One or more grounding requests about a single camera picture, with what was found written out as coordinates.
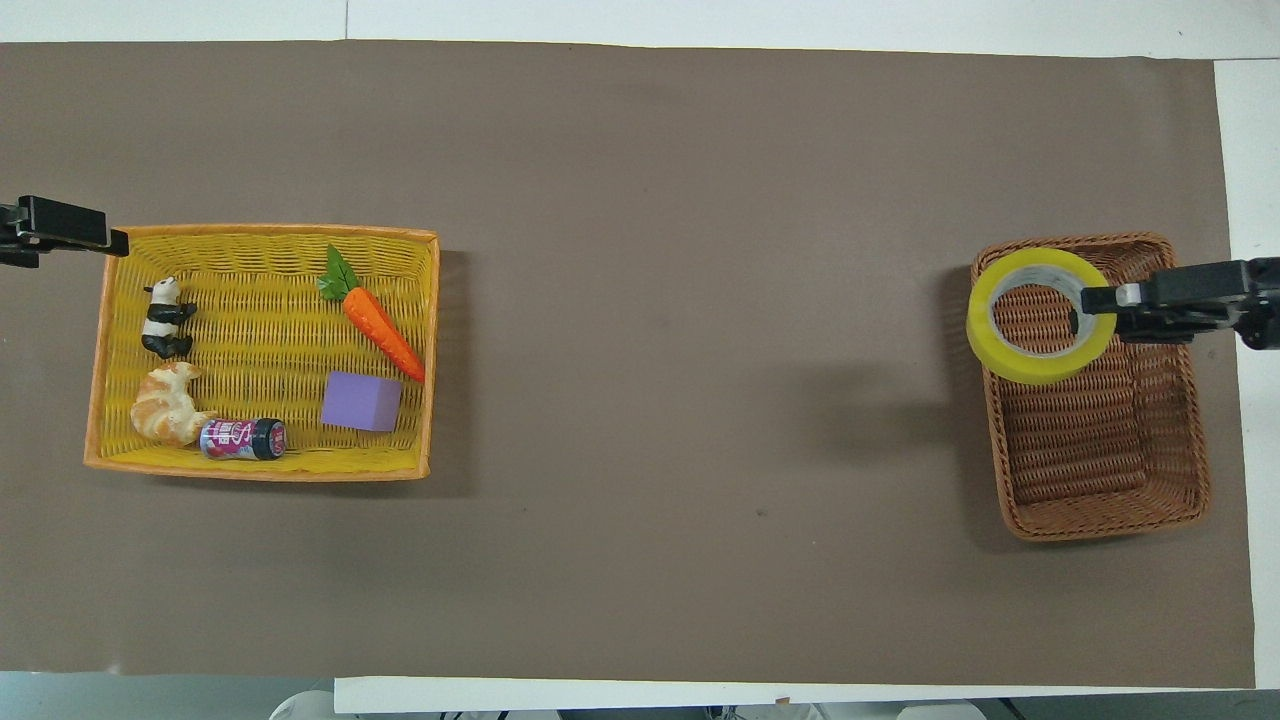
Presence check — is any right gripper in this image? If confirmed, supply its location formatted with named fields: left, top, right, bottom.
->
left=1069, top=257, right=1280, bottom=352

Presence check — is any yellow tape roll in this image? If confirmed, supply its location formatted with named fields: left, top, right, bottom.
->
left=966, top=247, right=1119, bottom=387

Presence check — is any brown wicker basket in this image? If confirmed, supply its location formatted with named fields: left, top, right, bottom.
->
left=970, top=232, right=1211, bottom=543

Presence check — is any yellow wicker basket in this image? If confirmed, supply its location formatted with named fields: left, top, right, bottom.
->
left=83, top=223, right=442, bottom=484

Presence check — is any toy carrot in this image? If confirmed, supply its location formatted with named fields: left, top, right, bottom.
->
left=316, top=243, right=427, bottom=384

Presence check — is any purple block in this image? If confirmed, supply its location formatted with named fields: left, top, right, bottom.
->
left=320, top=370, right=404, bottom=434

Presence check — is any small pink can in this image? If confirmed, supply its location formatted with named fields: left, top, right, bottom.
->
left=199, top=417, right=288, bottom=463

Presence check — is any panda figurine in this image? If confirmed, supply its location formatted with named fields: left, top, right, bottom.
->
left=141, top=276, right=199, bottom=361

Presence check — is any toy croissant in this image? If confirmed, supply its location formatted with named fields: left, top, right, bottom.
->
left=130, top=361, right=220, bottom=449

